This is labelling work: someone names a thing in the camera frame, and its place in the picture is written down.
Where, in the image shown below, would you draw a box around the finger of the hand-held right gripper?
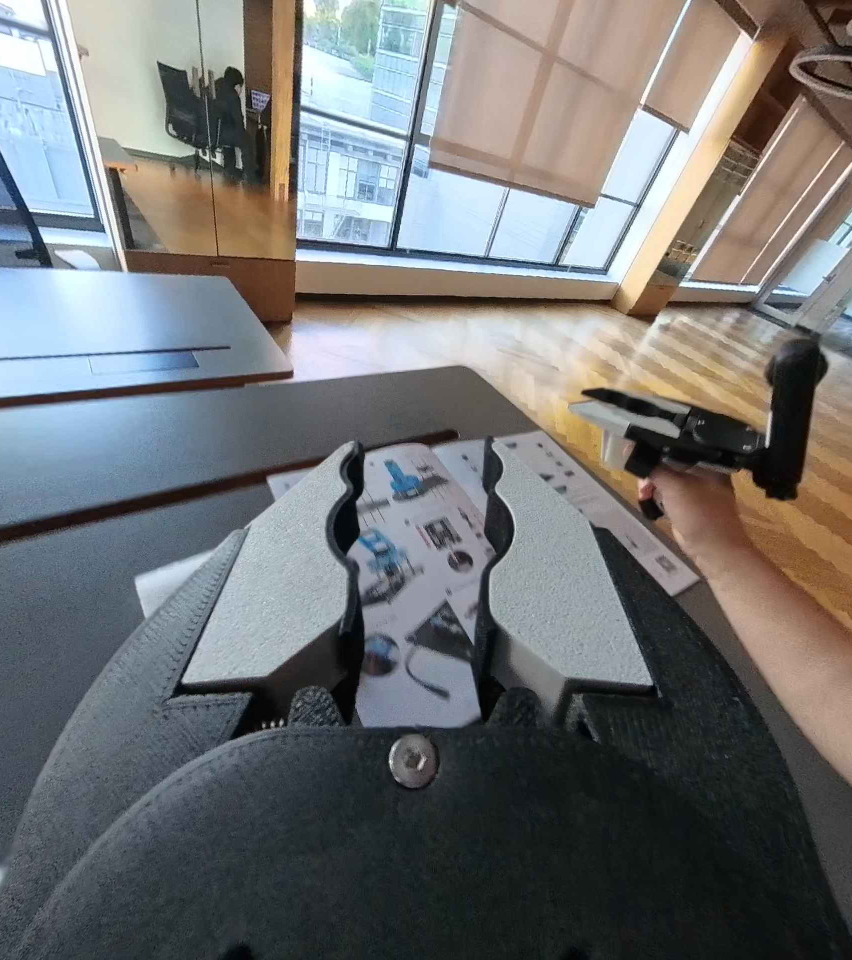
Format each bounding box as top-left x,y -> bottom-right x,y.
567,387 -> 697,445

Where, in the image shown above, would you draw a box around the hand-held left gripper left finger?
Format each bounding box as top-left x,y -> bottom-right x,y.
180,438 -> 368,709

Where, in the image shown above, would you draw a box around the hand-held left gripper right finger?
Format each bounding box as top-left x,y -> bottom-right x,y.
471,438 -> 656,709

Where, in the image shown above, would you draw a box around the person's right forearm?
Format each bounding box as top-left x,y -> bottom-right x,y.
689,533 -> 852,837

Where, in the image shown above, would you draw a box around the background grey desk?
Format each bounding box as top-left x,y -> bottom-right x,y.
0,266 -> 296,417

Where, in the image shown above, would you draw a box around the person's right hand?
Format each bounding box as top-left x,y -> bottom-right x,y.
633,458 -> 754,568

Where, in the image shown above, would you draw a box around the white foam tray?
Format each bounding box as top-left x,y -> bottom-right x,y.
134,543 -> 220,619

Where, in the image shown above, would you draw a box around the printed instruction sheet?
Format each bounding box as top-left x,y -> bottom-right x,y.
266,431 -> 703,732

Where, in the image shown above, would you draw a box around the large office windows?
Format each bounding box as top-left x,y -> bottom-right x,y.
0,0 -> 852,324

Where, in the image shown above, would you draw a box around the ring pendant lamp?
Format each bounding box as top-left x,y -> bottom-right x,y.
788,42 -> 852,118

